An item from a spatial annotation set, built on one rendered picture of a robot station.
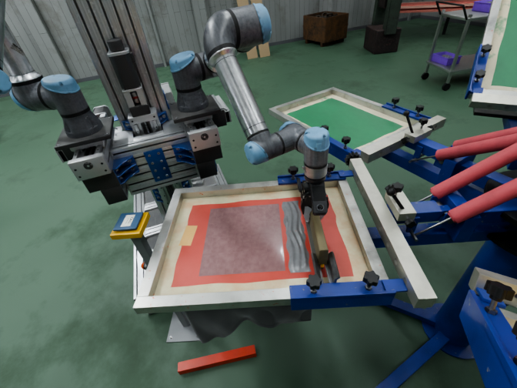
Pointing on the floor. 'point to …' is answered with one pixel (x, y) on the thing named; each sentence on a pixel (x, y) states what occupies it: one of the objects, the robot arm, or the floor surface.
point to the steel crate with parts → (325, 28)
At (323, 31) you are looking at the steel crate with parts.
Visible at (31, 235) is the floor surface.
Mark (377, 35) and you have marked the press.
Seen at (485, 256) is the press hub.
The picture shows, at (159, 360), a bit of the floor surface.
